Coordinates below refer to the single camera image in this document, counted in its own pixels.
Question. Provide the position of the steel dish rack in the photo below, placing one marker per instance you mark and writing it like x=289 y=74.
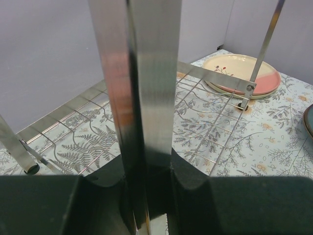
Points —
x=138 y=46

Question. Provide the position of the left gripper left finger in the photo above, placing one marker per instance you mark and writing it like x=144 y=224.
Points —
x=96 y=204

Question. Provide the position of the dark green brown plate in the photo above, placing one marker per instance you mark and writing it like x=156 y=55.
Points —
x=308 y=120

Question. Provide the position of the cream white plate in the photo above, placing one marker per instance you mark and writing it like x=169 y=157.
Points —
x=241 y=66

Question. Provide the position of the floral table mat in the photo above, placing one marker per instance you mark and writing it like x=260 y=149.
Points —
x=210 y=131

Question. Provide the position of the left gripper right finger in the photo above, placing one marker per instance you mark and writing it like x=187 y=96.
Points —
x=248 y=205

